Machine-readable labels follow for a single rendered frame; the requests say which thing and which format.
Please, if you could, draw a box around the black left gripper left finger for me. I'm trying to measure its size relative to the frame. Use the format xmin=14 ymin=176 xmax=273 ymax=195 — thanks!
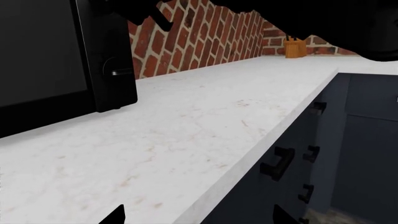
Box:
xmin=98 ymin=203 xmax=127 ymax=224

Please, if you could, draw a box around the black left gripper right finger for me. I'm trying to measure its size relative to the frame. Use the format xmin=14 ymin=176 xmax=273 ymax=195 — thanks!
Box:
xmin=272 ymin=203 xmax=301 ymax=224

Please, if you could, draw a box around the black oven control knob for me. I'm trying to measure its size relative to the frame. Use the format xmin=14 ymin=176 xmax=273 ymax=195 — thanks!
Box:
xmin=101 ymin=57 xmax=132 ymax=80

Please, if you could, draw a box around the black toaster oven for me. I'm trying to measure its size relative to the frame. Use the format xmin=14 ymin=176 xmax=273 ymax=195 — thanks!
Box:
xmin=0 ymin=0 xmax=139 ymax=139

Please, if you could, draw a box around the navy blue base cabinet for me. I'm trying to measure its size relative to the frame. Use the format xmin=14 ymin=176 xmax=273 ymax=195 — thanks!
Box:
xmin=198 ymin=72 xmax=398 ymax=224

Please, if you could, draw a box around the wooden knife block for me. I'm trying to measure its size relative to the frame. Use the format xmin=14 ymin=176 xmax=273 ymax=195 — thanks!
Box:
xmin=283 ymin=34 xmax=307 ymax=59

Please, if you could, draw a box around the small black cabinet handle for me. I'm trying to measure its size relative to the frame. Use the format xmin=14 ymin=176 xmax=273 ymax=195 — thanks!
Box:
xmin=297 ymin=183 xmax=315 ymax=203
xmin=310 ymin=101 xmax=328 ymax=116
xmin=303 ymin=145 xmax=321 ymax=162

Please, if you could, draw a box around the large black cabinet handle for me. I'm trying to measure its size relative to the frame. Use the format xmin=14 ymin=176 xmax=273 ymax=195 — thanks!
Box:
xmin=260 ymin=146 xmax=295 ymax=182

